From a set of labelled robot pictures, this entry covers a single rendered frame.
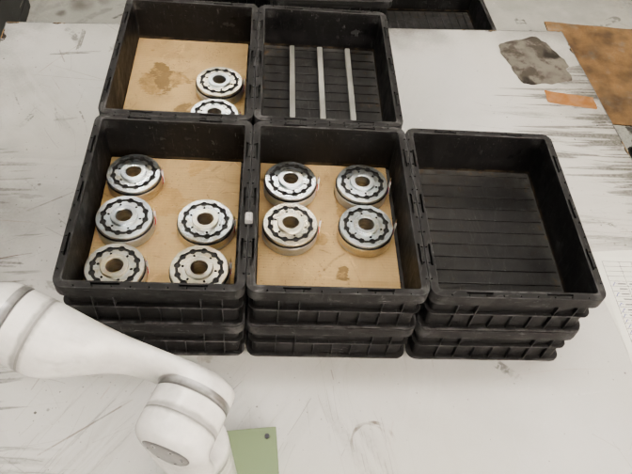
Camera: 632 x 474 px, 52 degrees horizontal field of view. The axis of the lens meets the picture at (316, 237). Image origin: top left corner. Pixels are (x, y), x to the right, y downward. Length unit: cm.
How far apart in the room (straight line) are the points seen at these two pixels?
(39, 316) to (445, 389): 75
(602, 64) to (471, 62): 158
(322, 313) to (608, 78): 249
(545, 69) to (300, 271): 108
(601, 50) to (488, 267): 239
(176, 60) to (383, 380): 87
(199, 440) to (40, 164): 96
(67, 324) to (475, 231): 81
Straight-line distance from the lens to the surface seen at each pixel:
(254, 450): 109
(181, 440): 76
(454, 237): 130
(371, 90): 156
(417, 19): 268
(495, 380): 130
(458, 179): 141
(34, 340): 79
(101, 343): 80
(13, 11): 294
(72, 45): 192
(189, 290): 105
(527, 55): 203
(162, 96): 152
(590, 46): 355
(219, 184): 132
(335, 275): 119
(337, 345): 122
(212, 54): 163
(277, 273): 118
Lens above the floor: 180
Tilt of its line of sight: 52 degrees down
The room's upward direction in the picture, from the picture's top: 8 degrees clockwise
